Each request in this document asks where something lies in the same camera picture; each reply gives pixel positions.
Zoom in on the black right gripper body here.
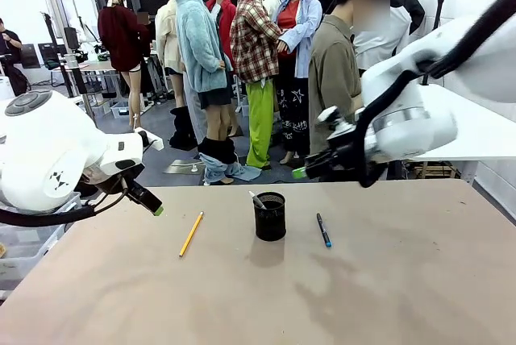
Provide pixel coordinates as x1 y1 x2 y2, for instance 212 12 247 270
306 131 364 183

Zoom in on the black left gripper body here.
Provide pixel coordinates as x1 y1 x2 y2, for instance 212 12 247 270
94 174 163 212

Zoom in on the yellow pencil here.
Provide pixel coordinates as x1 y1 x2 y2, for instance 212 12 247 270
178 211 205 258

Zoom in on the blue capped pen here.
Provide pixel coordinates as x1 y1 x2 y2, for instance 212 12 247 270
315 212 333 248

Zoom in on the black mesh pen holder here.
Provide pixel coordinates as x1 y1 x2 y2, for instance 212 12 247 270
253 191 287 242

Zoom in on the light blue jeans pile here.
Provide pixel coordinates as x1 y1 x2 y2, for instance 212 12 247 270
201 155 263 187

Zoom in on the small white floor bin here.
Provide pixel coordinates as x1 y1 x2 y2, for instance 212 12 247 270
109 101 132 118

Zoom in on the person in olive shirt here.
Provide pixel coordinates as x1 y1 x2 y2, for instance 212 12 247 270
308 0 398 156

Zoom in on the light wooden stool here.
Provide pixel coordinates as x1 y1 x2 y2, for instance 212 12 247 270
406 159 460 180

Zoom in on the mannequin in blue shirt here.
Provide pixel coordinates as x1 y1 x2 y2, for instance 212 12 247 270
272 0 323 164

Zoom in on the clear plastic storage bin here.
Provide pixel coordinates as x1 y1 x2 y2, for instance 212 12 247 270
0 191 81 272

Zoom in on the mannequin in plaid shirt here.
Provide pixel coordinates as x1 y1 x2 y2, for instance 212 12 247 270
229 0 283 171

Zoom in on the white table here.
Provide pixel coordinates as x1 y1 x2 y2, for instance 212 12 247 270
410 82 516 163

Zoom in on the mannequin in maroon sweater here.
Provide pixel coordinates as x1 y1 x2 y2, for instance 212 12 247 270
98 0 151 131

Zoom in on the mannequin in cream jacket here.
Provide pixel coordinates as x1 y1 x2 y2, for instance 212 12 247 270
155 0 186 112

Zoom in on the mannequin in blue fleece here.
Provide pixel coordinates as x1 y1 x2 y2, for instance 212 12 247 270
174 0 239 185

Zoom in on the mannequin in black-white raglan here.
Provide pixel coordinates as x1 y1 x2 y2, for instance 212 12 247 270
354 0 427 72

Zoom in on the black monitor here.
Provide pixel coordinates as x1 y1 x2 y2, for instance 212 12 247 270
38 42 68 70

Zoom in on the mannequin in red jacket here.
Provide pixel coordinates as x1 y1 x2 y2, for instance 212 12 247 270
205 0 239 136

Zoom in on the person in black clothes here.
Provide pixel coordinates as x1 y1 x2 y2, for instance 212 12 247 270
0 18 29 96

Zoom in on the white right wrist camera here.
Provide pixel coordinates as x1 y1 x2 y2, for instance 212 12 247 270
316 106 354 139

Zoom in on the metal mannequin base plate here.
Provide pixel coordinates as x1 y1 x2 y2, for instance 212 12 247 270
164 159 205 176

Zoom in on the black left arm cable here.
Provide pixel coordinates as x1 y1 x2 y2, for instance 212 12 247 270
0 183 134 227

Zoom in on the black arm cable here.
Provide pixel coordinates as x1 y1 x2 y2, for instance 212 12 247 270
0 183 134 227
354 0 516 189

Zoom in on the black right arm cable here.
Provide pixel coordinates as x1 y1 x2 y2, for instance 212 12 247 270
354 0 516 189

